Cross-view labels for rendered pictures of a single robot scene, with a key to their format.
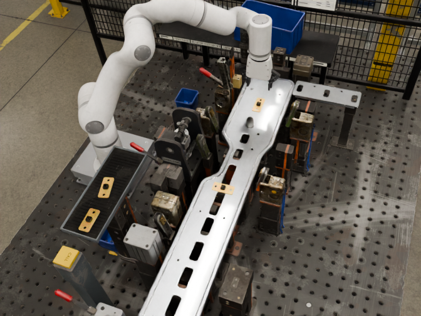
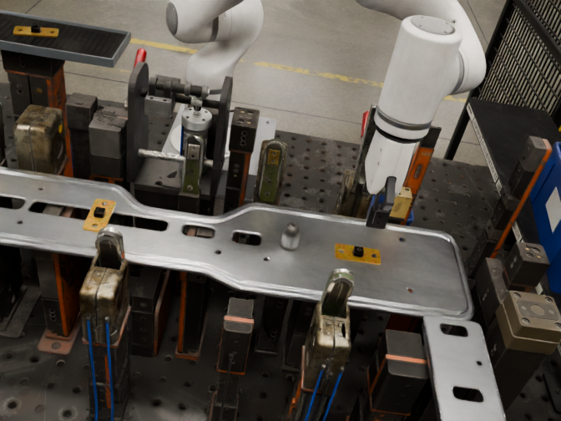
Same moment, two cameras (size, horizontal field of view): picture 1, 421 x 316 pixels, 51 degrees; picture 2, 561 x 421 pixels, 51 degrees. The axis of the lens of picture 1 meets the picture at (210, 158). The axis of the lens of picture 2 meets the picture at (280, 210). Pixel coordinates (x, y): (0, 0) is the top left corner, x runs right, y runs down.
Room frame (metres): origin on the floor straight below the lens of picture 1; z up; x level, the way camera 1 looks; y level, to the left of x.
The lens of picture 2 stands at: (0.86, -0.85, 1.71)
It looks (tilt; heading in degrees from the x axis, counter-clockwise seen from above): 39 degrees down; 60
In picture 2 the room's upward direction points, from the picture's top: 11 degrees clockwise
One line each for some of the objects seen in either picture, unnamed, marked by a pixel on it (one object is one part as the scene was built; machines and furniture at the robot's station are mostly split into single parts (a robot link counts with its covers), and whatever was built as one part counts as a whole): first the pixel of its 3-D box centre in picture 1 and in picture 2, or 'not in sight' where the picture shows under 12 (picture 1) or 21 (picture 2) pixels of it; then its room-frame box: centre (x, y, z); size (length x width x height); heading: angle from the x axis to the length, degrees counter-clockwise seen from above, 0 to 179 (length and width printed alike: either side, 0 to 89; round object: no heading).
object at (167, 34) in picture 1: (245, 36); (557, 214); (1.86, -0.25, 1.02); 0.90 x 0.22 x 0.03; 64
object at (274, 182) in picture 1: (270, 205); (108, 344); (0.94, -0.22, 0.87); 0.12 x 0.09 x 0.35; 64
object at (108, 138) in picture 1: (97, 113); (224, 38); (1.34, 0.45, 1.10); 0.19 x 0.12 x 0.24; 6
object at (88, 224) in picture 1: (89, 219); not in sight; (0.79, 0.42, 1.17); 0.08 x 0.04 x 0.01; 156
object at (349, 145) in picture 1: (347, 123); not in sight; (1.35, -0.65, 0.84); 0.11 x 0.06 x 0.29; 64
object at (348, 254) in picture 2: (258, 104); (358, 251); (1.38, -0.24, 1.01); 0.08 x 0.04 x 0.01; 154
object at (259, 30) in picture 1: (259, 33); (421, 68); (1.39, -0.24, 1.37); 0.09 x 0.08 x 0.13; 7
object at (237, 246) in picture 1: (218, 226); (61, 271); (0.89, 0.00, 0.84); 0.17 x 0.06 x 0.29; 64
